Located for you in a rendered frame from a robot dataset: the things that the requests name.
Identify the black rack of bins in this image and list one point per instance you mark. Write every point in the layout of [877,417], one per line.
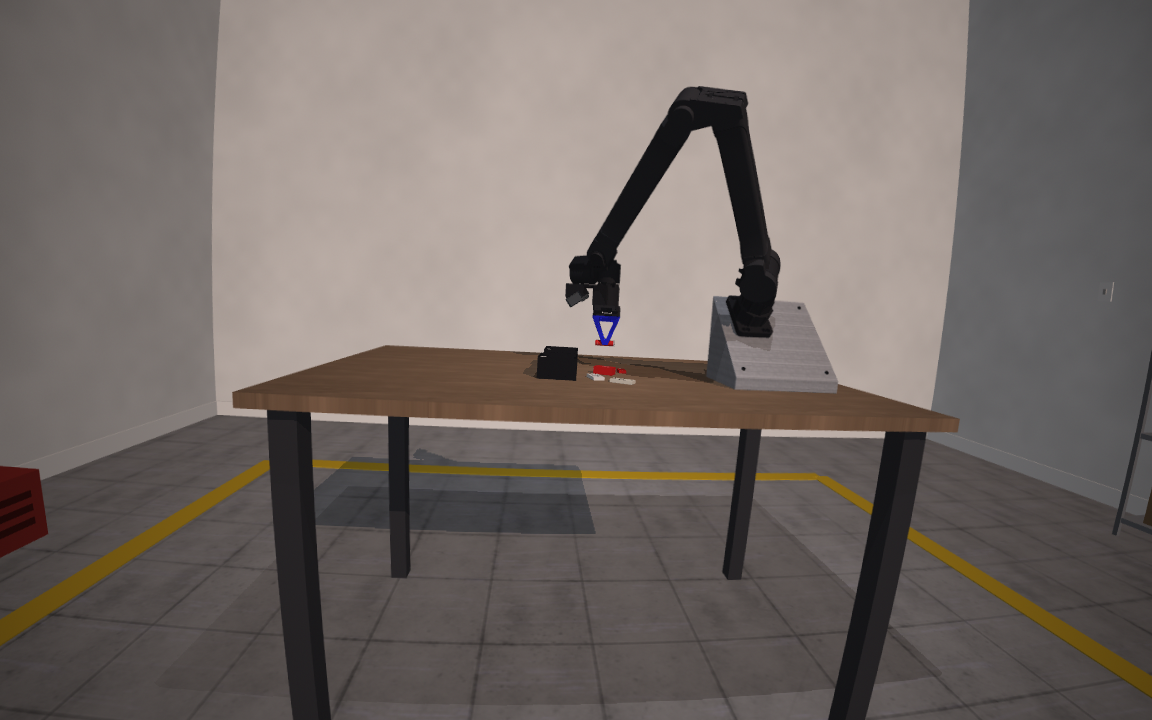
[558,364]

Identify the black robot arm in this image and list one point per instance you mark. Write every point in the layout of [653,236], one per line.
[759,279]

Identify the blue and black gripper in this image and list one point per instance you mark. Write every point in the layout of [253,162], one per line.
[613,301]

